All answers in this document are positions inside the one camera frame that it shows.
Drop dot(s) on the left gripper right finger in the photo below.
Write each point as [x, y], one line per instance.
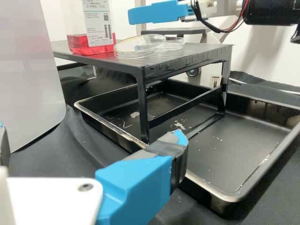
[136, 187]

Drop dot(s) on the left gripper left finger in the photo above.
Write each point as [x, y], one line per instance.
[4, 145]

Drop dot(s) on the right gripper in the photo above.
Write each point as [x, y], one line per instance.
[222, 8]

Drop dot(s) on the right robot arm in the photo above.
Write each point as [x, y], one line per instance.
[272, 11]

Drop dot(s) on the petri dish lid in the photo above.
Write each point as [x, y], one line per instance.
[171, 43]

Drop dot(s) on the petri dish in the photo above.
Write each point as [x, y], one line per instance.
[131, 49]

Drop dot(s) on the black platform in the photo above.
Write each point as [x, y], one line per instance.
[173, 30]
[140, 61]

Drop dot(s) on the white box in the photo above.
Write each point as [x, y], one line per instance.
[28, 82]

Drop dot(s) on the red liquid bottle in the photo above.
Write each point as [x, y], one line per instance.
[80, 44]

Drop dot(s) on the black tray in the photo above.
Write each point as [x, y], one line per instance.
[222, 152]

